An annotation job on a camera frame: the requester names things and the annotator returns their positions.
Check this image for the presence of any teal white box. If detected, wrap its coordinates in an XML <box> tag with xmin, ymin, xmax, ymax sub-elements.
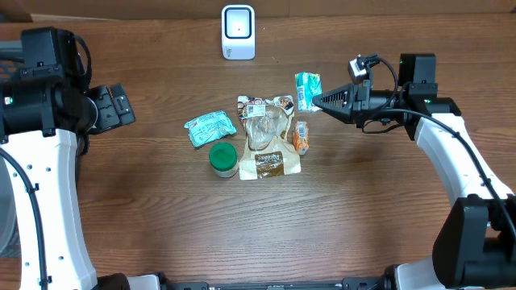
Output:
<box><xmin>295</xmin><ymin>72</ymin><xmax>322</xmax><ymax>113</ymax></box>

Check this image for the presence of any orange snack packet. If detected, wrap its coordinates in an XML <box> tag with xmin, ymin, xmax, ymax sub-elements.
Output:
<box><xmin>293</xmin><ymin>121</ymin><xmax>310</xmax><ymax>155</ymax></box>

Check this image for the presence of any clear brown snack bag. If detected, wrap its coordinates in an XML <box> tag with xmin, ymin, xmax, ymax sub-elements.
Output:
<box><xmin>237</xmin><ymin>95</ymin><xmax>301</xmax><ymax>180</ymax></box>

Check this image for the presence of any teal wet wipes pack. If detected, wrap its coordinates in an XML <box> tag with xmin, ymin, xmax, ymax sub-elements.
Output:
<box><xmin>184</xmin><ymin>110</ymin><xmax>236</xmax><ymax>148</ymax></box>

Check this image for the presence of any green lid plastic jar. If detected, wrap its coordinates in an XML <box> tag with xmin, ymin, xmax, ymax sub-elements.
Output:
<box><xmin>209</xmin><ymin>143</ymin><xmax>239</xmax><ymax>178</ymax></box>

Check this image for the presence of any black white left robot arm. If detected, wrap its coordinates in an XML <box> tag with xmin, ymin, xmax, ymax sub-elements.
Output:
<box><xmin>1</xmin><ymin>27</ymin><xmax>163</xmax><ymax>289</ymax></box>

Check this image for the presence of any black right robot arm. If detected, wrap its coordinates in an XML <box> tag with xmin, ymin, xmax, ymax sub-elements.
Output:
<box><xmin>312</xmin><ymin>53</ymin><xmax>515</xmax><ymax>289</ymax></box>

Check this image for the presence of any white barcode scanner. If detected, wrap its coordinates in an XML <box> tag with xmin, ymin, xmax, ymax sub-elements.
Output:
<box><xmin>221</xmin><ymin>4</ymin><xmax>256</xmax><ymax>60</ymax></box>

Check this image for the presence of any grey plastic mesh basket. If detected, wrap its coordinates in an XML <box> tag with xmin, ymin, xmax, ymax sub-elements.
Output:
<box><xmin>0</xmin><ymin>39</ymin><xmax>25</xmax><ymax>259</ymax></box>

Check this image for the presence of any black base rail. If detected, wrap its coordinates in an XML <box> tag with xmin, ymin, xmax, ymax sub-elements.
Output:
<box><xmin>160</xmin><ymin>276</ymin><xmax>395</xmax><ymax>290</ymax></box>

